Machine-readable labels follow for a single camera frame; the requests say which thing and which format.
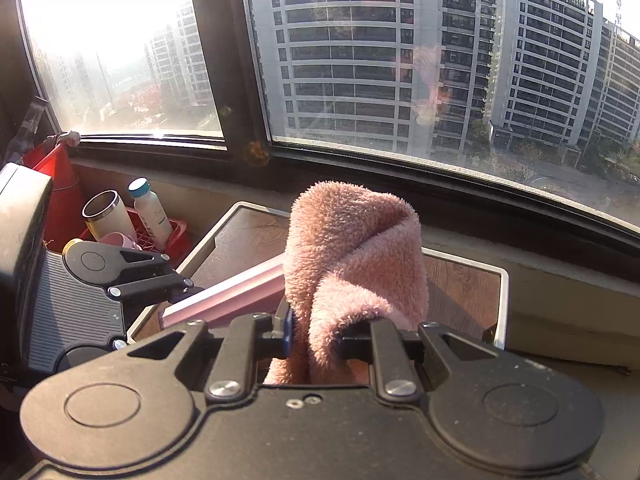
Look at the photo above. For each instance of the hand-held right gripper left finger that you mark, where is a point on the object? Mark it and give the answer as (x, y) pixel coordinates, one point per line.
(288, 332)

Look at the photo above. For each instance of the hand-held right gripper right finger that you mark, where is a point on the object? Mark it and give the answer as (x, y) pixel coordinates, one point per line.
(360, 337)

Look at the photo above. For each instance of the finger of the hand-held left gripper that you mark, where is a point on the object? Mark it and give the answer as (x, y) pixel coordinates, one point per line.
(150, 280)

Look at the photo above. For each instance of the pink ribbed cup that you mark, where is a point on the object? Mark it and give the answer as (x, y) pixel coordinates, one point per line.
(225, 295)

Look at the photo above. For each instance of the pink fluffy towel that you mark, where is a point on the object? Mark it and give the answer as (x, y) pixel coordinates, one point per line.
(350, 260)

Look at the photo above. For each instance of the wooden tray with white rim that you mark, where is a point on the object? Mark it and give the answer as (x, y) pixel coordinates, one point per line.
(460, 290)

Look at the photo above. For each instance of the red plastic basket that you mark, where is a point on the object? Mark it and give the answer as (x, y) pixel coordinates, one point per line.
(177, 240)

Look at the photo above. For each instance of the pink lidded kids cup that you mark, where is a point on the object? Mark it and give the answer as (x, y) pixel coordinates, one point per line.
(120, 240)

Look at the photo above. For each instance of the white bottle with teal cap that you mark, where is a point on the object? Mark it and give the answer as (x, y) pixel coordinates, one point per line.
(152, 215)

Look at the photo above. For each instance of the white steel tumbler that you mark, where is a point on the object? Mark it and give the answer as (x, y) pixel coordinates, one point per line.
(107, 217)

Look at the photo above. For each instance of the red bag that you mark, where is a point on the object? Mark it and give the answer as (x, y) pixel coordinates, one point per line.
(62, 195)

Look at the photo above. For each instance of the concrete window sill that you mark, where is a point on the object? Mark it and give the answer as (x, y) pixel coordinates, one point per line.
(550, 300)

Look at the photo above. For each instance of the row of apartment buildings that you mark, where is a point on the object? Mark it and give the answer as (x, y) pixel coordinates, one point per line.
(350, 50)

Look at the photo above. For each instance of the dark window frame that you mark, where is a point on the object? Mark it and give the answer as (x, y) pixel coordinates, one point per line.
(235, 85)

